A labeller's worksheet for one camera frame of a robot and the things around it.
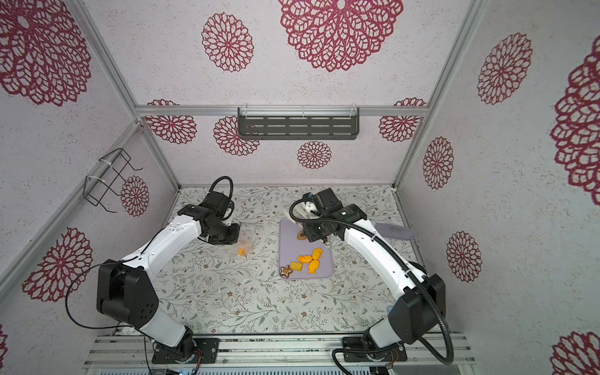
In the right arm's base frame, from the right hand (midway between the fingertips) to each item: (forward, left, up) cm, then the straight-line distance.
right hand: (308, 227), depth 80 cm
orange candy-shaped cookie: (+1, -3, -20) cm, 20 cm away
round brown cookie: (+9, +3, -19) cm, 21 cm away
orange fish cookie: (-5, -2, -20) cm, 21 cm away
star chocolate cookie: (-8, +8, -19) cm, 22 cm away
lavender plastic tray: (+3, +8, -20) cm, 22 cm away
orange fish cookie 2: (-1, +1, -21) cm, 21 cm away
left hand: (-1, +26, -8) cm, 27 cm away
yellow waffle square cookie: (-5, +5, -20) cm, 21 cm away
